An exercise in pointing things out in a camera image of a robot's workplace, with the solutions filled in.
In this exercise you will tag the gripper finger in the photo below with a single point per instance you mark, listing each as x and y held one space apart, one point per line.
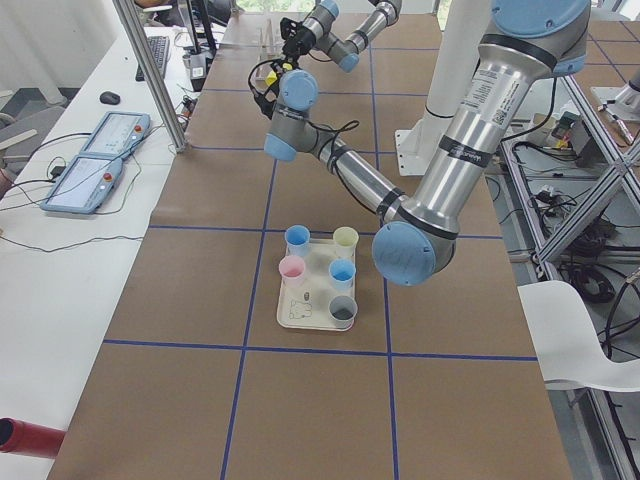
288 61

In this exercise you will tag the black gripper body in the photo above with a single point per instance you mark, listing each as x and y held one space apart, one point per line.
263 101
293 37

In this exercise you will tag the yellow plastic cup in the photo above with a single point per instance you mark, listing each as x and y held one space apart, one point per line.
271 79

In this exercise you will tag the blue cup front row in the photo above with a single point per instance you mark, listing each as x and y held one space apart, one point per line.
297 239

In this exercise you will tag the blue cup row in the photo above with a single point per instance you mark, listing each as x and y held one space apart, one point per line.
297 239
342 273

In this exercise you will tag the pink plastic cup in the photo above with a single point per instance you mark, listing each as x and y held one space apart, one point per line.
292 270

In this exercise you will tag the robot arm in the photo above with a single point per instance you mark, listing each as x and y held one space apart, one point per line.
491 53
315 32

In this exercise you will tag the cream plastic cup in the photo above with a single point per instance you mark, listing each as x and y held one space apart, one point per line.
345 240

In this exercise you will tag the blue cup back row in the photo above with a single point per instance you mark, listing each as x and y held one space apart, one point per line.
342 273

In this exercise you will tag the grey plastic cup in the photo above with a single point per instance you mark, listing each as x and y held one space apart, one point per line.
342 312

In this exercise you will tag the black keyboard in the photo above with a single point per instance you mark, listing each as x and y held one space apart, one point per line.
160 49

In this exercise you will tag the upper teach pendant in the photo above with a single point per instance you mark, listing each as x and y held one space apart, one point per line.
117 133

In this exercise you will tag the teach pendant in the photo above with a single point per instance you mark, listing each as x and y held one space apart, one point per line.
83 185
117 133

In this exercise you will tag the black computer mouse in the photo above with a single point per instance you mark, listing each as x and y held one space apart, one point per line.
109 98

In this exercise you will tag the lower teach pendant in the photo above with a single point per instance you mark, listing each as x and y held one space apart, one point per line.
83 185

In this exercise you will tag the cream plastic tray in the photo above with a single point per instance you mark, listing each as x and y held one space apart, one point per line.
306 306

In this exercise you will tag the white plastic chair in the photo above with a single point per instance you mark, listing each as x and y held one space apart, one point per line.
565 341

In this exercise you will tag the red cylinder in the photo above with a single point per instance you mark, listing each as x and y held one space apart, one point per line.
27 439

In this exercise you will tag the white wire cup rack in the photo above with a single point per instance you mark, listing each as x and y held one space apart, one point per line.
267 50

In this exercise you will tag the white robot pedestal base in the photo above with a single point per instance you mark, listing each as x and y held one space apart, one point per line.
407 143

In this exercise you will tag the aluminium frame post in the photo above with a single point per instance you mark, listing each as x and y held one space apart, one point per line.
155 81

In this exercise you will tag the aluminium frame shelf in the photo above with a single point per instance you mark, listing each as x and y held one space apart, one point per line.
569 203

